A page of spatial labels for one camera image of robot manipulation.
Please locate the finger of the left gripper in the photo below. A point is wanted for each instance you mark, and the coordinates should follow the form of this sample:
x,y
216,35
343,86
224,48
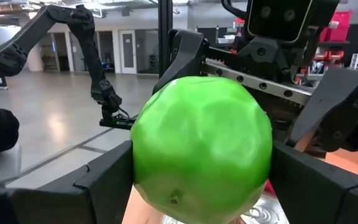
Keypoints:
x,y
185,53
343,109

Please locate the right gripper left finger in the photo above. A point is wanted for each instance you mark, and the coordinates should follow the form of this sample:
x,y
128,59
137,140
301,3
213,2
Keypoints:
x,y
57,205

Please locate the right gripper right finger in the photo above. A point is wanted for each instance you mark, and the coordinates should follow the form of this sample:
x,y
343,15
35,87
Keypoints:
x,y
322,202

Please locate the blue pink label can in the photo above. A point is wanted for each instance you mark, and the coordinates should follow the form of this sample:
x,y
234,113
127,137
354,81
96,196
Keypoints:
x,y
263,211

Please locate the green apple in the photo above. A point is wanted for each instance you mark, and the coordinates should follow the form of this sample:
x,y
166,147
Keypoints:
x,y
200,140

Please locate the black background robot arm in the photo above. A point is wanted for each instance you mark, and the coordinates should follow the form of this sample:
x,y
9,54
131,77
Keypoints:
x,y
85,46

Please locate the red storage bins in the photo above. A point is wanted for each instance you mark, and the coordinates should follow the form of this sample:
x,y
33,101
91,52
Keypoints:
x,y
337,28

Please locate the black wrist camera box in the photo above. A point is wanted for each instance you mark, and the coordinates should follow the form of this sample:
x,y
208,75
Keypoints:
x,y
278,18

